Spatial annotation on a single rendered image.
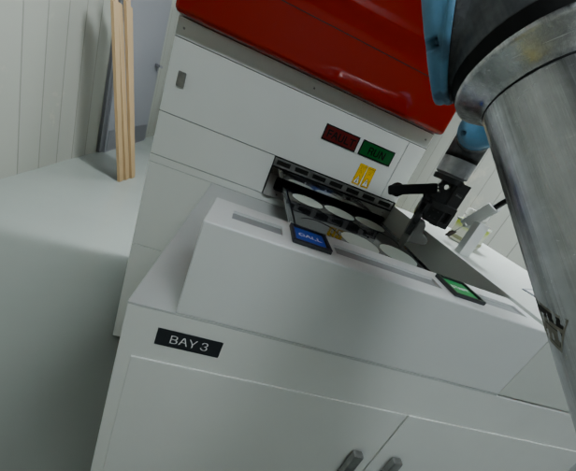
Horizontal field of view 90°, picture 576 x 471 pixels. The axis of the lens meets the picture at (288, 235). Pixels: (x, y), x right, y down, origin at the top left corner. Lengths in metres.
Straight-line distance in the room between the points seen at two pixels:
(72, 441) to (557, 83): 1.30
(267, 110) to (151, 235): 0.57
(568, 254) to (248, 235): 0.27
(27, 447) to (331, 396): 0.96
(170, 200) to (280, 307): 0.71
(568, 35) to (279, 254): 0.29
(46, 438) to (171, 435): 0.71
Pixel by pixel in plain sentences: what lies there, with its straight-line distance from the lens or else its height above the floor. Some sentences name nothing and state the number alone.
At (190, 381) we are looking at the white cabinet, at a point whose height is 0.70.
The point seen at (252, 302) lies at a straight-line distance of 0.39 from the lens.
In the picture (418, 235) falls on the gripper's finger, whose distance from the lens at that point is 0.81.
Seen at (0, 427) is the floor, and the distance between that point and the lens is 1.32.
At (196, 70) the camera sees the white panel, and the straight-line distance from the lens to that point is 0.96.
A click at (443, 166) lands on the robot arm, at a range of 0.79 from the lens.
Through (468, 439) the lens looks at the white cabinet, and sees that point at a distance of 0.74.
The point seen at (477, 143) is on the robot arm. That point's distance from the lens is 0.66.
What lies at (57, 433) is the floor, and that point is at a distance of 1.28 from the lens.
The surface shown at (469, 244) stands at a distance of 0.81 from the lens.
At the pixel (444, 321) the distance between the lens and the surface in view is 0.49.
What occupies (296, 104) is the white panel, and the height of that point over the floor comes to 1.14.
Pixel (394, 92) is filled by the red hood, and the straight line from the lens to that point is 0.96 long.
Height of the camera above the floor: 1.10
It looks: 21 degrees down
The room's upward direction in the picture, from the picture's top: 23 degrees clockwise
